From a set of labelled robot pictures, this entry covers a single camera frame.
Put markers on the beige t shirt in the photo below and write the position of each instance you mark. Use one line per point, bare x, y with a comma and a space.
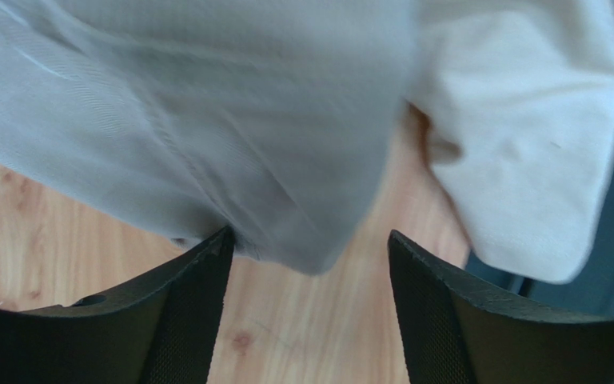
274, 117

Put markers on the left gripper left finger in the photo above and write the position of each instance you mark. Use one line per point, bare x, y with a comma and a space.
160, 327

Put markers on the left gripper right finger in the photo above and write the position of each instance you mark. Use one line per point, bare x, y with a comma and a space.
458, 328

